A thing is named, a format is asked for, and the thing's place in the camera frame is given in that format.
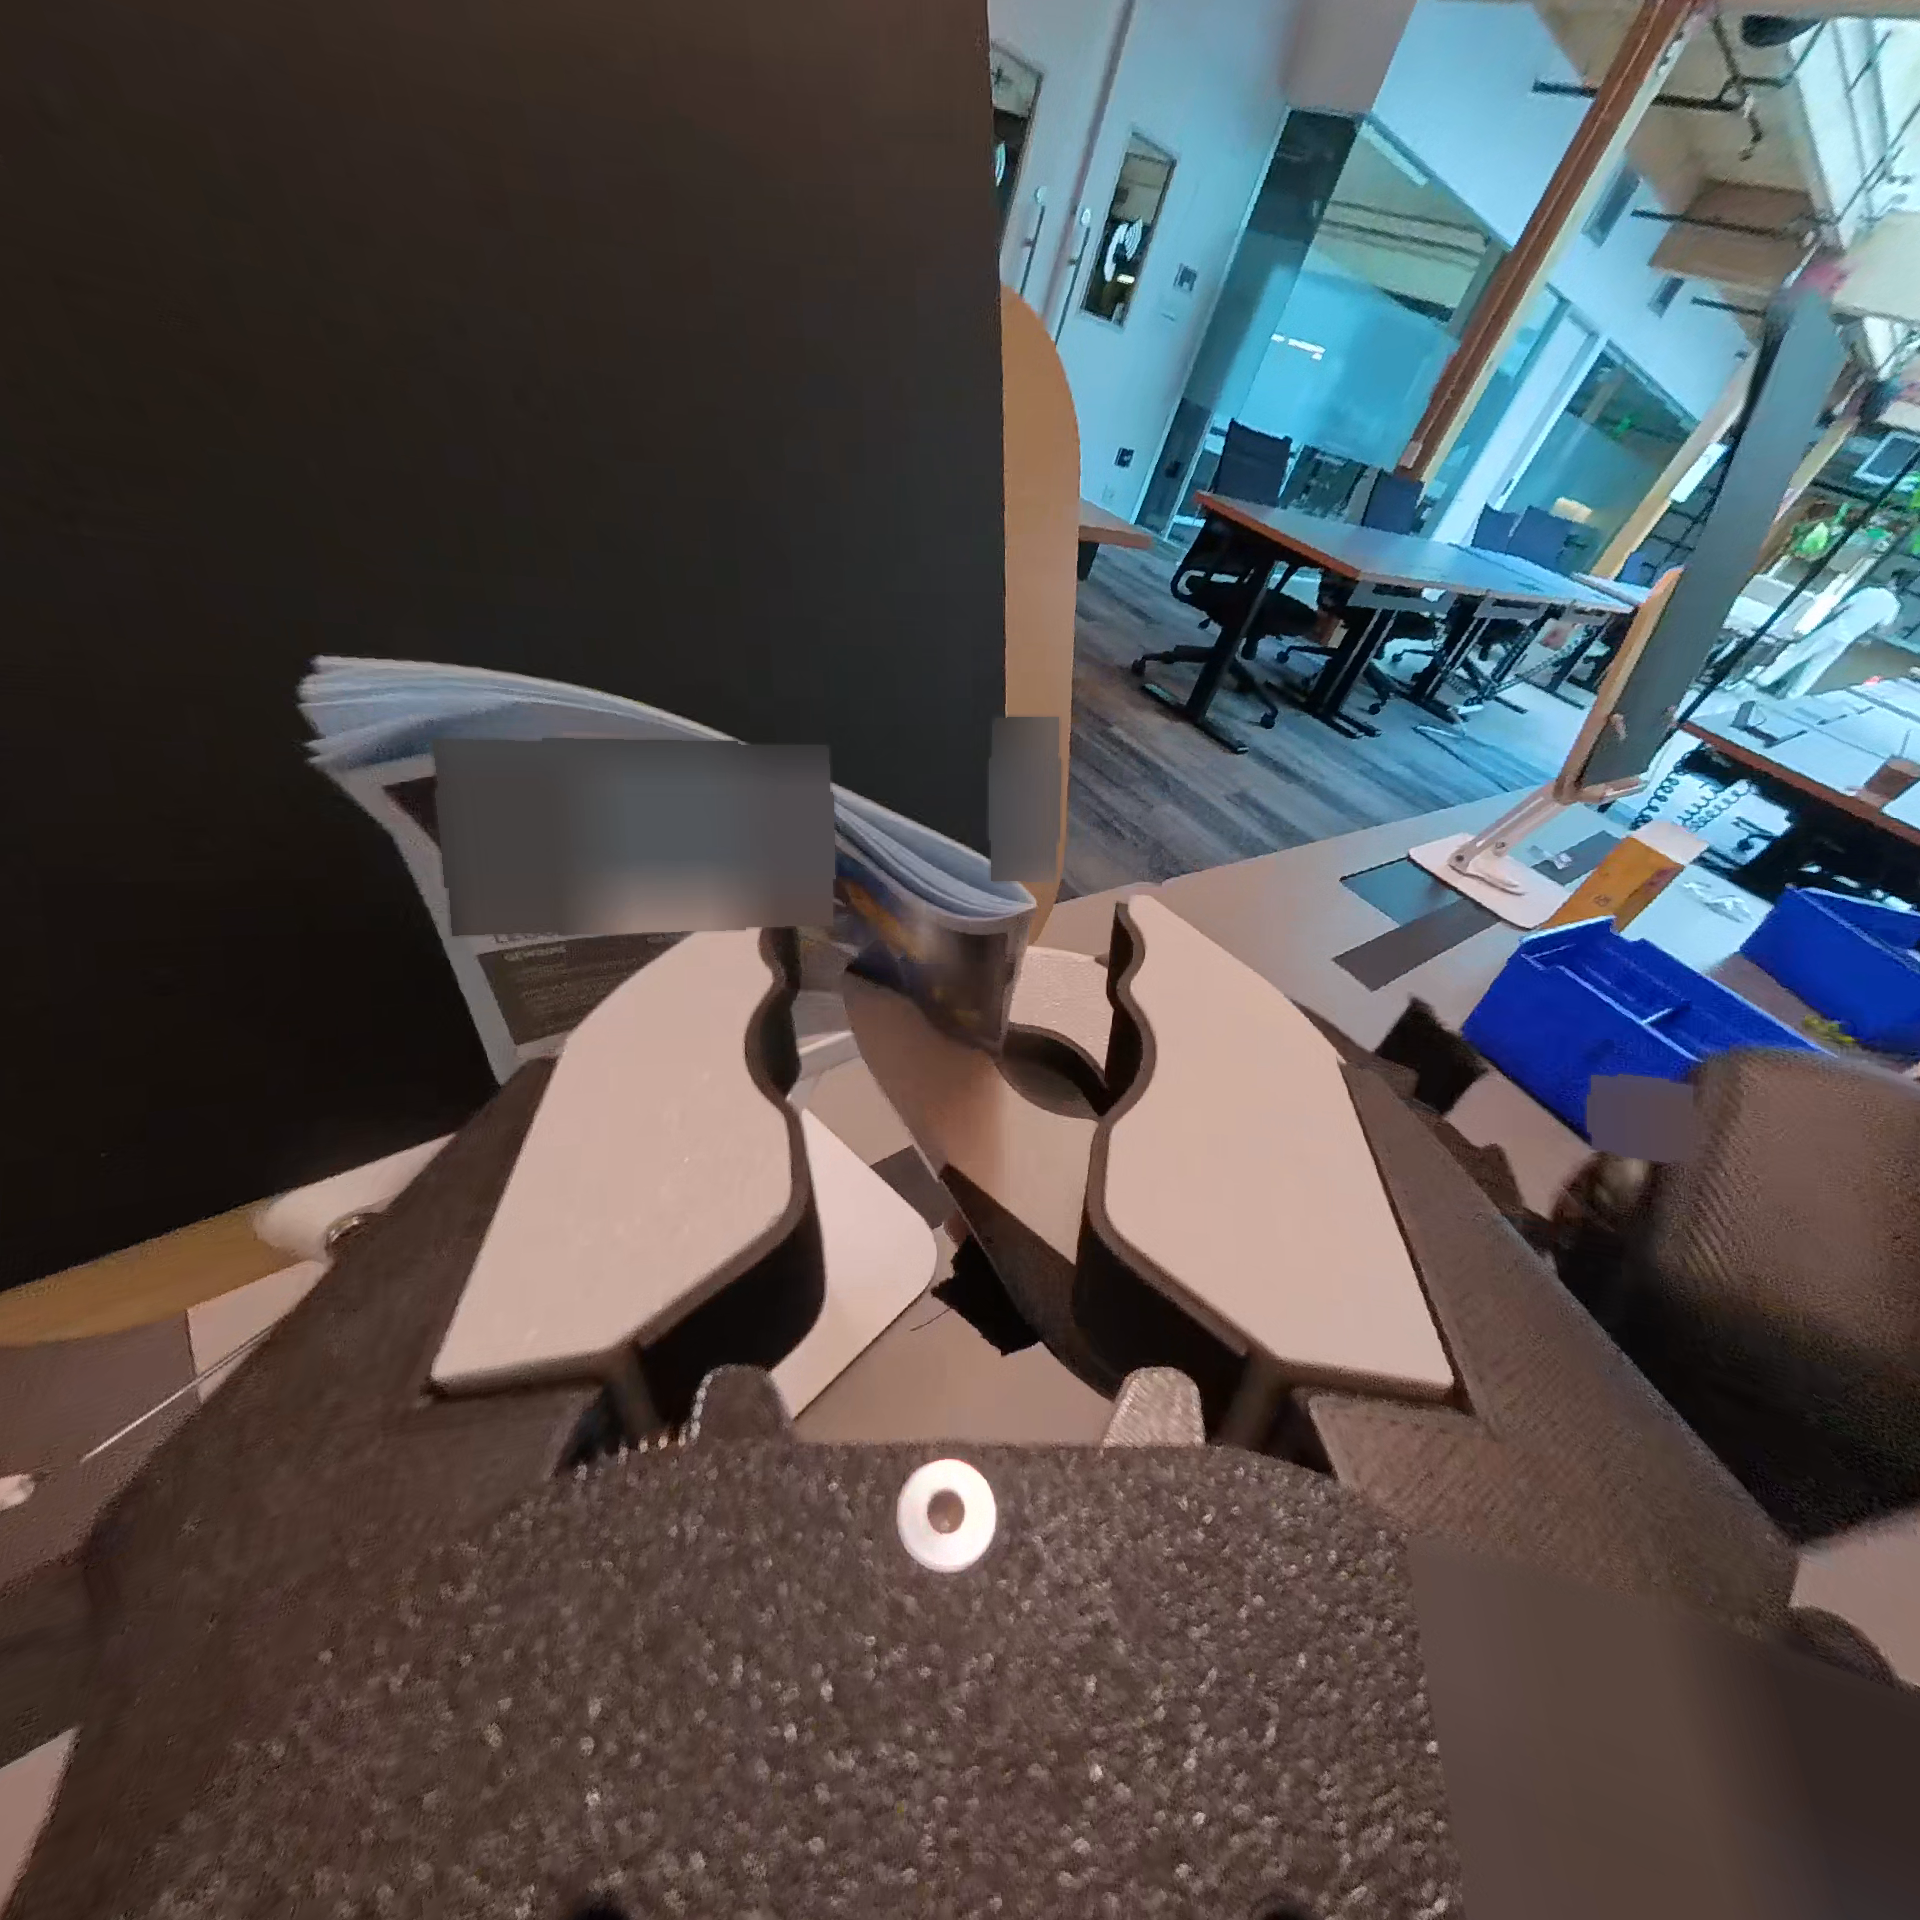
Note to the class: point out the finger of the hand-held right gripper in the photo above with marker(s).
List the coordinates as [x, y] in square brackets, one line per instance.
[1069, 992]
[1005, 1140]

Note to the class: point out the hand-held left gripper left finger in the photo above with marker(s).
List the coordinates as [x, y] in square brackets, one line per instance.
[644, 1201]

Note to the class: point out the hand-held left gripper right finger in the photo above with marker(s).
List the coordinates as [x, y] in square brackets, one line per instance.
[1274, 1201]

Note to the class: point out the lego instruction booklet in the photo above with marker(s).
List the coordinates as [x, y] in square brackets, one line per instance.
[931, 915]

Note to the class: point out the stand display board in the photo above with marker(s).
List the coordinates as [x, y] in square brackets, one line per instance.
[451, 374]

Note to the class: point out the black table cover panel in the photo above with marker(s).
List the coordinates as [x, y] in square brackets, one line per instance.
[1425, 923]

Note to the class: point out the blue plastic bin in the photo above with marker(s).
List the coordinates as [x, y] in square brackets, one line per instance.
[1621, 1005]
[1845, 961]

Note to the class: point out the yellow purple box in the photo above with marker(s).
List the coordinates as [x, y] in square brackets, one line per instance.
[1634, 878]

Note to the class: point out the black office chair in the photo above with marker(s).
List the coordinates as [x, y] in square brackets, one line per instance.
[1230, 584]
[1395, 503]

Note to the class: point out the wooden desk black legs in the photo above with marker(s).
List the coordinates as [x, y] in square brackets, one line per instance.
[1425, 563]
[1110, 532]

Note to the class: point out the dark board on easel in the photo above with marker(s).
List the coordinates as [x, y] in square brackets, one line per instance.
[1725, 600]

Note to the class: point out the white double door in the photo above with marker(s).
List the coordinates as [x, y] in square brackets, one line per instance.
[1080, 194]

